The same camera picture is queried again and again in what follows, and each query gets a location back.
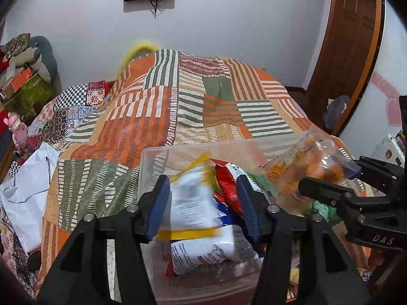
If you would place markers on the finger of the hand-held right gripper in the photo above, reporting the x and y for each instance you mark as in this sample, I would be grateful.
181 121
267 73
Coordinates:
318 189
375 168

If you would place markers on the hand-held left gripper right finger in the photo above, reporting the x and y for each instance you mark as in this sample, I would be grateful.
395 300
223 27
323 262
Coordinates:
249 203

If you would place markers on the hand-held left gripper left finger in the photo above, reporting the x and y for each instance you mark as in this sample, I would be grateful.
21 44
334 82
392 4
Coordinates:
157 206

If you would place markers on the clear bag of orange crackers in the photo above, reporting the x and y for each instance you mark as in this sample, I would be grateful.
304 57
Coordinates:
305 165

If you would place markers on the red snack packet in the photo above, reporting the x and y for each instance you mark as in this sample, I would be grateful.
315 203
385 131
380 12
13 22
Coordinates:
225 181

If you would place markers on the white yellow snack packet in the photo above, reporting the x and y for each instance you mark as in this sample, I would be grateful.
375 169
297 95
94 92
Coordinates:
190 203

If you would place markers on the clear plastic container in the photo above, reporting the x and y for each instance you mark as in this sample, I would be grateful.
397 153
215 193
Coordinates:
152 165

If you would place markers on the white blue snack packet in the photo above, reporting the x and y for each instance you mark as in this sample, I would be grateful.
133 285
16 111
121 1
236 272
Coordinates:
206 251

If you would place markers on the white stickered appliance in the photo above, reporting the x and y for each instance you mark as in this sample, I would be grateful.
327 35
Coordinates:
384 147

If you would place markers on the green snack packet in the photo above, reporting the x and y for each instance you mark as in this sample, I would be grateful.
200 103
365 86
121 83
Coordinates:
323 211

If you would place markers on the small purple snack packet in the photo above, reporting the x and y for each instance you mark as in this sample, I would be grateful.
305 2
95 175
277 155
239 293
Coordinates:
365 275

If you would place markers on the grey purple cap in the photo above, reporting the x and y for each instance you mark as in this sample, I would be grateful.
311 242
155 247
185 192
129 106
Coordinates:
335 111

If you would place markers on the clear bag of golden pastry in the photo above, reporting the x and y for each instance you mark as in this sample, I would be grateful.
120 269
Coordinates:
295 276

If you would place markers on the striped orange patchwork quilt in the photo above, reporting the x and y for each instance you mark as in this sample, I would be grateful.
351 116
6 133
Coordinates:
190 101

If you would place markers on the white cloth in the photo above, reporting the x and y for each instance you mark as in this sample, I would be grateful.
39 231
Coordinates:
28 190

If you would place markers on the wooden door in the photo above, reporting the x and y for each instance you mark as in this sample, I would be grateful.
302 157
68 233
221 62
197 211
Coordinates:
346 38

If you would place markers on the floral checkered patchwork blanket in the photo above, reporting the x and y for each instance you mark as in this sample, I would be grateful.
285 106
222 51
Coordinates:
73 101

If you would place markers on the pink plush toy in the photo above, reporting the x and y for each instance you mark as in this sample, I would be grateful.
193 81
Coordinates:
19 128

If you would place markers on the orange cardboard box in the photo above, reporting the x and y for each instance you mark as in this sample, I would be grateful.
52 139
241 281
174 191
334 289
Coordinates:
19 81

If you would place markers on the beige stuffed toy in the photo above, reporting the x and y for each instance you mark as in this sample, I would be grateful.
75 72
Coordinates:
31 58

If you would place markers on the camouflage cloth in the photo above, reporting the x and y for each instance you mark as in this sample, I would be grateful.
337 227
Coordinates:
17 41

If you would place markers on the pink wall decal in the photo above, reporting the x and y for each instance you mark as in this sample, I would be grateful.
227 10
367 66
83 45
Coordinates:
391 108

